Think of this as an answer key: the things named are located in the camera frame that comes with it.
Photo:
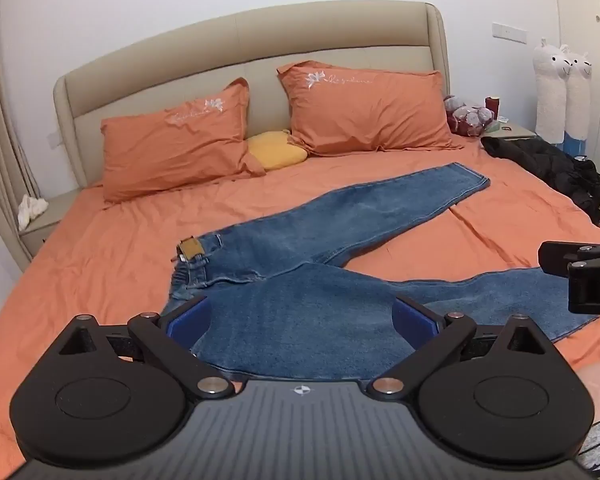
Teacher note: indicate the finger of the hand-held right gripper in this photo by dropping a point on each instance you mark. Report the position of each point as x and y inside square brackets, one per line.
[555, 258]
[592, 290]

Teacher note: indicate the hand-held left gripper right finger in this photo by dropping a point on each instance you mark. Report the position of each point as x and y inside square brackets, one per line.
[415, 322]

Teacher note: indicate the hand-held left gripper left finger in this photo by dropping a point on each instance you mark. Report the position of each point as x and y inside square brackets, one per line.
[187, 322]

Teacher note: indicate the blue denim pants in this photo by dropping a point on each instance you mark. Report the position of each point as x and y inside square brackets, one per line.
[330, 240]

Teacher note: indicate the black jacket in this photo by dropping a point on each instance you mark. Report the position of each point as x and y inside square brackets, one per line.
[545, 165]

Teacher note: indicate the bed with orange sheet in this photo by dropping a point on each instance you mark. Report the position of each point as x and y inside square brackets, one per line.
[105, 260]

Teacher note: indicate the beige nightstand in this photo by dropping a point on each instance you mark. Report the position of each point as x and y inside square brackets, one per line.
[47, 232]
[517, 132]

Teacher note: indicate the white alpaca plush toy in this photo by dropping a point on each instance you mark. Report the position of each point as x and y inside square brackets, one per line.
[550, 95]
[580, 95]

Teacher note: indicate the red cup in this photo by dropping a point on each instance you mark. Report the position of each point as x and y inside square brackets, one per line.
[492, 106]

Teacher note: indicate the red white patterned plush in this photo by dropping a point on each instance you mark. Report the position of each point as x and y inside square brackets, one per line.
[467, 119]

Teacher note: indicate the orange pillow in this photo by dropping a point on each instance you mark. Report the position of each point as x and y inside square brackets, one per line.
[365, 110]
[180, 145]

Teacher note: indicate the yellow cushion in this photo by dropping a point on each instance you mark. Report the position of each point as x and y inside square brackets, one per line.
[275, 152]

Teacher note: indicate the white crumpled cloth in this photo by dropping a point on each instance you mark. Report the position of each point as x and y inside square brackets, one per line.
[32, 210]

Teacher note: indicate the cream wardrobe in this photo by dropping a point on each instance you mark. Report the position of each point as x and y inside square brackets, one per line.
[590, 0]

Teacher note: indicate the beige curtain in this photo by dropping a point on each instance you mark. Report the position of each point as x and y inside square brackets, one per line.
[5, 135]

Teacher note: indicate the beige padded headboard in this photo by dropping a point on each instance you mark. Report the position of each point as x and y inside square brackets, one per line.
[180, 60]

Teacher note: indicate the white wall switch panel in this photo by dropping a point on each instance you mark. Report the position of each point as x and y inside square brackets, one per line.
[510, 32]

